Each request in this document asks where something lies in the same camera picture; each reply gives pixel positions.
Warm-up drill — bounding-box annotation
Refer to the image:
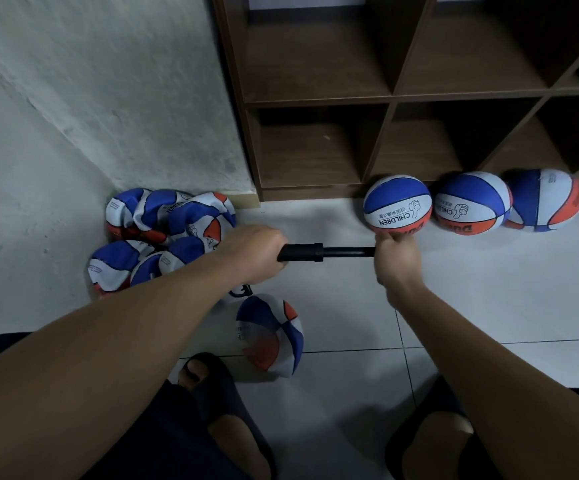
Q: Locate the person's right hand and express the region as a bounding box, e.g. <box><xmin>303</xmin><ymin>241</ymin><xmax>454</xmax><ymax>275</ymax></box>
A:
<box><xmin>372</xmin><ymin>231</ymin><xmax>425</xmax><ymax>311</ymax></box>

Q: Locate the person's left hand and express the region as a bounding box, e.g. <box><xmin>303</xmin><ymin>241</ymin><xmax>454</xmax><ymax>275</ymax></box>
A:
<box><xmin>210</xmin><ymin>225</ymin><xmax>291</xmax><ymax>288</ymax></box>

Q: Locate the black hand pump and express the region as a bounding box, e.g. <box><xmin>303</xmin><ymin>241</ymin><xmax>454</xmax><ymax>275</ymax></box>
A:
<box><xmin>230</xmin><ymin>241</ymin><xmax>377</xmax><ymax>299</ymax></box>

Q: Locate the brown wooden cubby shelf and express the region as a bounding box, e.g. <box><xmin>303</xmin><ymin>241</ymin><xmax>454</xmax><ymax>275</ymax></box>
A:
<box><xmin>210</xmin><ymin>0</ymin><xmax>579</xmax><ymax>202</ymax></box>

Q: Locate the person's right forearm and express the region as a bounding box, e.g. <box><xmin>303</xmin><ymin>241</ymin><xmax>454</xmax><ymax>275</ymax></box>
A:
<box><xmin>389</xmin><ymin>285</ymin><xmax>579</xmax><ymax>480</ymax></box>

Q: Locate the person's left forearm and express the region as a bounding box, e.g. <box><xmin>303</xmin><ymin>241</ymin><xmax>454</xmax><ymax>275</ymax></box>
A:
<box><xmin>0</xmin><ymin>257</ymin><xmax>241</xmax><ymax>480</ymax></box>

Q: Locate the person's left foot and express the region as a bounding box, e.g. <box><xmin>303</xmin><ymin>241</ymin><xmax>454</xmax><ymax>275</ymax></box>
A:
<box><xmin>180</xmin><ymin>359</ymin><xmax>271</xmax><ymax>480</ymax></box>

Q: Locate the black sandal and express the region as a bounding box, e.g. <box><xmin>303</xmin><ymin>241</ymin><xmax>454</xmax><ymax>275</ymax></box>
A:
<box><xmin>176</xmin><ymin>353</ymin><xmax>278</xmax><ymax>480</ymax></box>
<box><xmin>384</xmin><ymin>375</ymin><xmax>471</xmax><ymax>480</ymax></box>

